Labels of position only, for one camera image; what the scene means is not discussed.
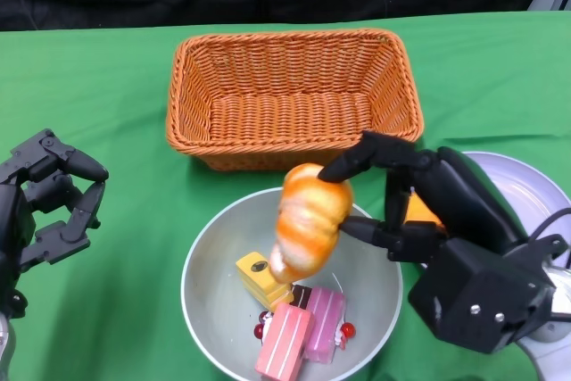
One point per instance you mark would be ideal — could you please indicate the orange striped croissant bread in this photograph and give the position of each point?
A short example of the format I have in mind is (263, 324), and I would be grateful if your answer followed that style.
(308, 225)

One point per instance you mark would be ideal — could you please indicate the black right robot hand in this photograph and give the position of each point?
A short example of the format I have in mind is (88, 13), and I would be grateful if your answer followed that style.
(459, 202)

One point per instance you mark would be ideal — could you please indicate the magenta pink cake slice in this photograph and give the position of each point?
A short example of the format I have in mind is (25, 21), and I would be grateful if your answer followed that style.
(325, 323)

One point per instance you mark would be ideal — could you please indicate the yellow cake slice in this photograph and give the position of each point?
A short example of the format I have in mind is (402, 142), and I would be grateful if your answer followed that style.
(259, 276)

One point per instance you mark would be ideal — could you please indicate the salmon pink cake slice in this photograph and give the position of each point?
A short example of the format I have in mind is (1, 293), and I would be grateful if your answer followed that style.
(285, 341)

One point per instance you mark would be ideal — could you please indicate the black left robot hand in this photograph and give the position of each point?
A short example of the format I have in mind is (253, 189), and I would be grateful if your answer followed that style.
(40, 162)

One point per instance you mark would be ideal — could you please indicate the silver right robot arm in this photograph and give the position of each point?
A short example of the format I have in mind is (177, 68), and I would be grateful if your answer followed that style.
(553, 345)

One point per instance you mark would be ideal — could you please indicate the brown chocolate cake slice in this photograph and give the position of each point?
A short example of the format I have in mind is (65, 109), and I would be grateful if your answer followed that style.
(302, 297)

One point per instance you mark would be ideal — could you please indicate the green tablecloth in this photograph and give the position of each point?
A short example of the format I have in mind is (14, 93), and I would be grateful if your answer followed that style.
(111, 309)

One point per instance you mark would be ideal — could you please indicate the orange wicker basket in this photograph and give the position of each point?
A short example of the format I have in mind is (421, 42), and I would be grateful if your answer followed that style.
(290, 118)

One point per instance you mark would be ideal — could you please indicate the grey round bowl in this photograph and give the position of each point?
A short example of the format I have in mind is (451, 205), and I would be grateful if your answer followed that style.
(214, 309)

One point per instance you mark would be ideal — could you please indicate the white cream cherry cake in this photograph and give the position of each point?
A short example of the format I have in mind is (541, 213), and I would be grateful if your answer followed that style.
(259, 329)
(345, 332)

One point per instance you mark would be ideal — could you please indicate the lavender round plate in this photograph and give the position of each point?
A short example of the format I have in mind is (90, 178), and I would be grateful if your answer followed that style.
(522, 189)

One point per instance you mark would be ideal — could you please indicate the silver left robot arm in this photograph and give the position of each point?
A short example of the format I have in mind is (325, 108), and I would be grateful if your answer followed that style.
(5, 338)

